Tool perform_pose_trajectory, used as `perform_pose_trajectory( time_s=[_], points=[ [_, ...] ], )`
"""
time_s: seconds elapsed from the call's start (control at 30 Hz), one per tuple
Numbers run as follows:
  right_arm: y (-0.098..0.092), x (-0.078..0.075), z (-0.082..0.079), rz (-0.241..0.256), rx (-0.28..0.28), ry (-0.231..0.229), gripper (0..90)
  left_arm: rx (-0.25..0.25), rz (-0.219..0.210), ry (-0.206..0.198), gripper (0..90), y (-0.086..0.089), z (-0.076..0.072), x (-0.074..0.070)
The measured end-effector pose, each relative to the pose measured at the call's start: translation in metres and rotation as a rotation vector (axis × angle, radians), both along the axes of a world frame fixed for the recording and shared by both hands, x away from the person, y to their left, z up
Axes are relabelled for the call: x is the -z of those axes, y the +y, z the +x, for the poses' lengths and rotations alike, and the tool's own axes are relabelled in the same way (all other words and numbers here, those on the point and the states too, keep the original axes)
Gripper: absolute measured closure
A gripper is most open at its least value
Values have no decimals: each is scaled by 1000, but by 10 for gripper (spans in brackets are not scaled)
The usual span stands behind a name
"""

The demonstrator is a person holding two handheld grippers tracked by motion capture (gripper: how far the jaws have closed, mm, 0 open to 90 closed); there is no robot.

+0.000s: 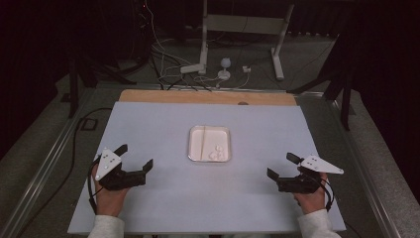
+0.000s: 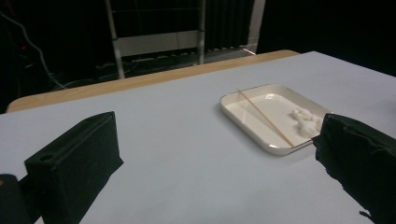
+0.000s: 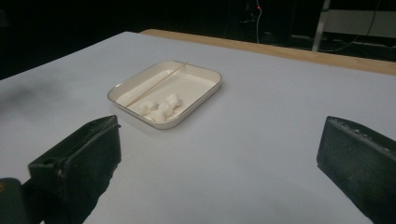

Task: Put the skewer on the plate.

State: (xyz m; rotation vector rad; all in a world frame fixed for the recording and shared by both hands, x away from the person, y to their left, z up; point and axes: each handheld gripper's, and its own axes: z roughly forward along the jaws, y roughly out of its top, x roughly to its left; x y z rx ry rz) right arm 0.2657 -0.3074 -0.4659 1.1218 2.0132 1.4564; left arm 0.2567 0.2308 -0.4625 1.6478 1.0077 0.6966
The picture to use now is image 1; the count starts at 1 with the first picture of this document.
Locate small round white lamp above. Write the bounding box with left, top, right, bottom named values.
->
left=217, top=57, right=233, bottom=81

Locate black tripod stand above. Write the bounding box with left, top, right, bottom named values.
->
left=63, top=46, right=138, bottom=119
left=286, top=31, right=356, bottom=132

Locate square cream tray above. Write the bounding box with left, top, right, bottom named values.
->
left=187, top=125, right=232, bottom=164

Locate person's left hand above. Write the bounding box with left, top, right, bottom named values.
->
left=91, top=163, right=131, bottom=218

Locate pale blue table sheet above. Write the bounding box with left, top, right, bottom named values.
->
left=67, top=100, right=347, bottom=235

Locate white power strip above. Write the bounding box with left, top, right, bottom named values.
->
left=179, top=62, right=206, bottom=74

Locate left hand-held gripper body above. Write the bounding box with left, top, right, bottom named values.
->
left=94, top=147, right=147, bottom=192

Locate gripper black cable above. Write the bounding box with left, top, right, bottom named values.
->
left=317, top=178, right=336, bottom=213
left=86, top=155, right=102, bottom=215

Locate white metal stand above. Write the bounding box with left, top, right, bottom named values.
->
left=198, top=0, right=295, bottom=81

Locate long black floor cable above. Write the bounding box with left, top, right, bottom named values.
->
left=15, top=107, right=114, bottom=238

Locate black square floor plate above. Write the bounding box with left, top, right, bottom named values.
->
left=79, top=117, right=99, bottom=132

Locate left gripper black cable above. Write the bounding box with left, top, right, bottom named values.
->
left=86, top=155, right=102, bottom=215

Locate metal floor rail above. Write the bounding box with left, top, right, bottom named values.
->
left=0, top=87, right=97, bottom=238
left=325, top=95, right=402, bottom=238

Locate white hanging cable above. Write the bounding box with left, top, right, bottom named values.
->
left=144, top=0, right=192, bottom=67

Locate person's right hand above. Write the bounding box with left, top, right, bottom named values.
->
left=292, top=173, right=329, bottom=216

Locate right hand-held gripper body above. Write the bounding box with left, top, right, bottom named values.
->
left=276, top=154, right=345, bottom=194

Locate thin wooden skewer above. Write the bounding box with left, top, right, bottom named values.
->
left=199, top=125, right=208, bottom=161

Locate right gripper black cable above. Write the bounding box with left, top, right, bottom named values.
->
left=317, top=178, right=336, bottom=213

